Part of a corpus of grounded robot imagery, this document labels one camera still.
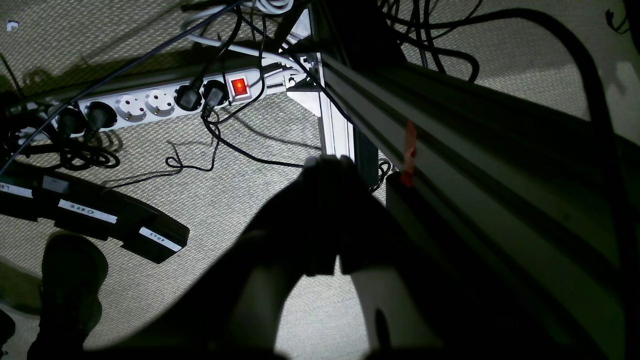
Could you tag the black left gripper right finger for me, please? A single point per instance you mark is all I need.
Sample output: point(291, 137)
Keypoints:
point(424, 293)

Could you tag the white power strip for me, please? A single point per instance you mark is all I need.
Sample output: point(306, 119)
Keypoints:
point(151, 97)

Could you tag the aluminium table frame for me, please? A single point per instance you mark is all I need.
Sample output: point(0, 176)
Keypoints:
point(548, 200)

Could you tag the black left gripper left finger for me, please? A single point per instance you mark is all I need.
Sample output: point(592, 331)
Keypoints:
point(233, 311)

